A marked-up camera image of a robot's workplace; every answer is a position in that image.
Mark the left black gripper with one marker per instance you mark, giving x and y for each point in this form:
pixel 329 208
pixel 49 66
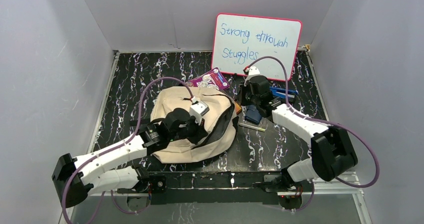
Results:
pixel 200 129

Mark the beige canvas backpack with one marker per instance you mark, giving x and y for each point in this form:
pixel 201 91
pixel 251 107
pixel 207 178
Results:
pixel 217 134

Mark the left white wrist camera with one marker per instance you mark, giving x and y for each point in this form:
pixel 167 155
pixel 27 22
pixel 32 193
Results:
pixel 198 109

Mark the white marker pale cap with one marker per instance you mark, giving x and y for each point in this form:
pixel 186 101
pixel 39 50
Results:
pixel 252 127

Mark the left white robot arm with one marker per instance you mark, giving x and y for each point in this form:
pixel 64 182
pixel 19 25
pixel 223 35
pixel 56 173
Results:
pixel 76 178

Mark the Jane Eyre paperback book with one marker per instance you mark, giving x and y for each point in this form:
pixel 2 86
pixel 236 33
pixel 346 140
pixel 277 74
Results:
pixel 238 108

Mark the pink framed whiteboard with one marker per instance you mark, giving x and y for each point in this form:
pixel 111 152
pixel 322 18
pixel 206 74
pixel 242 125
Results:
pixel 239 40

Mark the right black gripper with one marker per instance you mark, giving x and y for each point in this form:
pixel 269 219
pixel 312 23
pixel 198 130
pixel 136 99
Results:
pixel 242 90

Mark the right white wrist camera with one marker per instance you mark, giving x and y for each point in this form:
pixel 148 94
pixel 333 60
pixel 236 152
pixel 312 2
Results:
pixel 250 72

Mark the blue black stapler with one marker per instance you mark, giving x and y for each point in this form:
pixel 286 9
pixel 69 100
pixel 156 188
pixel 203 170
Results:
pixel 282 93

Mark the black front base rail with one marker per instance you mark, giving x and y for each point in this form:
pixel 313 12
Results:
pixel 264 187

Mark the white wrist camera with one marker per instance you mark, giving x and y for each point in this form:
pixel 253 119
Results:
pixel 198 109
pixel 250 72

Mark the purple colouring book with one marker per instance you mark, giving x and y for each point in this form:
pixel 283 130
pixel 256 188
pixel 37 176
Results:
pixel 211 79

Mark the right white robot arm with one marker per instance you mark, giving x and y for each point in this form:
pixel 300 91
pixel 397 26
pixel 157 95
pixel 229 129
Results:
pixel 332 152

